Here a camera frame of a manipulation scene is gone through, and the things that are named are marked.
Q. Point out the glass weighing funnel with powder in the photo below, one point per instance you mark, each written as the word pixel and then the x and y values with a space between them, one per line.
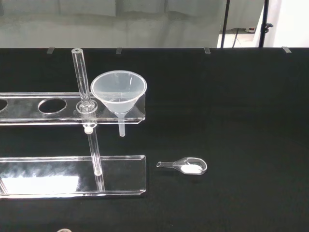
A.
pixel 193 169

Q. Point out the clear acrylic funnel stand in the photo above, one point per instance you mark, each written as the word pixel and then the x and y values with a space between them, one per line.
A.
pixel 24 111

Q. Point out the metal cloth clip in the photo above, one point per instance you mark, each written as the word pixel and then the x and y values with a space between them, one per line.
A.
pixel 118 50
pixel 207 50
pixel 50 50
pixel 286 49

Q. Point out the black bench cloth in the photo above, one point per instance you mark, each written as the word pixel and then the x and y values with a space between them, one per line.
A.
pixel 241 120

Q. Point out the small round-bottom glass flask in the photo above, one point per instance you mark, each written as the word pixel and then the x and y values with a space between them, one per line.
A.
pixel 64 230

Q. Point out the black tripod pole with knob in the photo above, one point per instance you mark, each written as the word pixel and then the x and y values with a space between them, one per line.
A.
pixel 264 14

